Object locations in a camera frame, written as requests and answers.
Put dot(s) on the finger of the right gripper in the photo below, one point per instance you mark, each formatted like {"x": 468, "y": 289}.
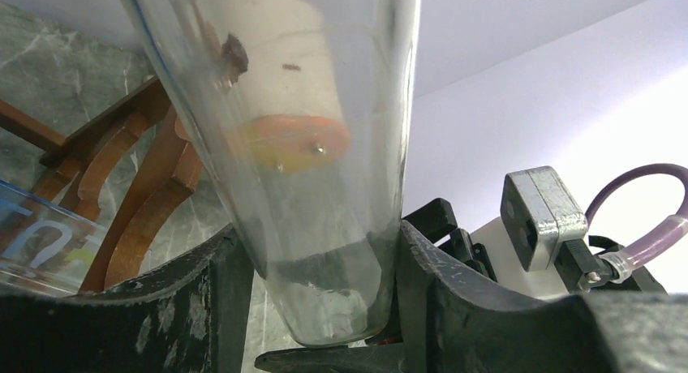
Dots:
{"x": 340, "y": 359}

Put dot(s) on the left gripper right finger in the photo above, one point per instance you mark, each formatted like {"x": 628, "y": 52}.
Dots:
{"x": 454, "y": 319}

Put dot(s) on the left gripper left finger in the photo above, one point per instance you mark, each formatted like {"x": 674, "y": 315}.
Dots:
{"x": 188, "y": 315}

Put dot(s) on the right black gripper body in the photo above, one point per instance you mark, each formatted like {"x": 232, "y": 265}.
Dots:
{"x": 436, "y": 222}

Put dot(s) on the blue glass bottle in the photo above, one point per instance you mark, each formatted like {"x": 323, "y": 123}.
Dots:
{"x": 44, "y": 248}

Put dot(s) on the small clear glass bottle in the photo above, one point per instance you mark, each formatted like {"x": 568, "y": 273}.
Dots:
{"x": 323, "y": 240}

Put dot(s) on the brown wooden wine rack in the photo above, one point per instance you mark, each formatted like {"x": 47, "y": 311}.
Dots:
{"x": 131, "y": 169}

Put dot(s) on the cream orange yellow drawer cabinet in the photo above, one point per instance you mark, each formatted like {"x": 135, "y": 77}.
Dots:
{"x": 277, "y": 80}

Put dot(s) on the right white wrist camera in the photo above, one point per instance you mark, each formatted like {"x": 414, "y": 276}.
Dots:
{"x": 537, "y": 246}

